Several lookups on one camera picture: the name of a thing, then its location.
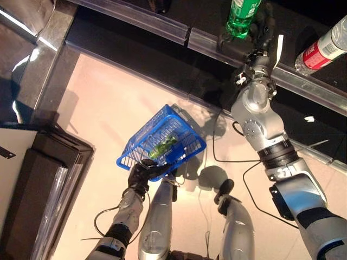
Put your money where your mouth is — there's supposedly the green Sprite bottle yellow cap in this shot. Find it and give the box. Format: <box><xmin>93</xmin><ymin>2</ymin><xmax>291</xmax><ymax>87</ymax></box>
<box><xmin>147</xmin><ymin>133</ymin><xmax>180</xmax><ymax>161</ymax></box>

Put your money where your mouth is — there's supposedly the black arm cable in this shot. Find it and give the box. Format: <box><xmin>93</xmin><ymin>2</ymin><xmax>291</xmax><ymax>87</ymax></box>
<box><xmin>212</xmin><ymin>119</ymin><xmax>299</xmax><ymax>229</ymax></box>
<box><xmin>93</xmin><ymin>189</ymin><xmax>152</xmax><ymax>244</ymax></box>

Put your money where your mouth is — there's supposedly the green Sprite bottle pale cap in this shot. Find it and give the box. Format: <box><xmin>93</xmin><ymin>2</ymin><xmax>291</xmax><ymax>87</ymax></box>
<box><xmin>226</xmin><ymin>0</ymin><xmax>264</xmax><ymax>38</ymax></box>

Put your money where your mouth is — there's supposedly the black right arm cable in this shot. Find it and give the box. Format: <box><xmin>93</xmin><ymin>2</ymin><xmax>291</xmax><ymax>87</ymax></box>
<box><xmin>212</xmin><ymin>119</ymin><xmax>299</xmax><ymax>229</ymax></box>

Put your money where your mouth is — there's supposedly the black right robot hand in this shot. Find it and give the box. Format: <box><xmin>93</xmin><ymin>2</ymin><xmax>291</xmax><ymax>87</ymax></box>
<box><xmin>245</xmin><ymin>1</ymin><xmax>275</xmax><ymax>55</ymax></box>

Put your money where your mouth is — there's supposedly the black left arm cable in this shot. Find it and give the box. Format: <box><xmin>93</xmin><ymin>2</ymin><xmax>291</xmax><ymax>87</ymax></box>
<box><xmin>93</xmin><ymin>189</ymin><xmax>152</xmax><ymax>244</ymax></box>

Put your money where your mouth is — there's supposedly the small water bottle red cap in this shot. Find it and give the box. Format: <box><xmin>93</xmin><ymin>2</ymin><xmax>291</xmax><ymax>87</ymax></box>
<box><xmin>294</xmin><ymin>15</ymin><xmax>347</xmax><ymax>77</ymax></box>

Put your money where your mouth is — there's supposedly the black framed cabinet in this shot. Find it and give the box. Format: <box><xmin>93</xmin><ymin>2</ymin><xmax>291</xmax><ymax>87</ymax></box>
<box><xmin>0</xmin><ymin>121</ymin><xmax>96</xmax><ymax>260</ymax></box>

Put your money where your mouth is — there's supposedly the blue plastic shopping basket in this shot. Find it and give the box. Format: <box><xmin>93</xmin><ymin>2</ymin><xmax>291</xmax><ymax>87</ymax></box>
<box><xmin>115</xmin><ymin>103</ymin><xmax>207</xmax><ymax>183</ymax></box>

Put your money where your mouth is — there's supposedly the white flat strip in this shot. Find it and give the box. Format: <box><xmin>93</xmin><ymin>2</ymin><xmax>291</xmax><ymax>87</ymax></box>
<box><xmin>273</xmin><ymin>34</ymin><xmax>284</xmax><ymax>70</ymax></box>

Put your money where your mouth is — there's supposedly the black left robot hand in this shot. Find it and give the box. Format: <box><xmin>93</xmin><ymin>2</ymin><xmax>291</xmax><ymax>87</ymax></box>
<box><xmin>126</xmin><ymin>158</ymin><xmax>177</xmax><ymax>195</ymax></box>

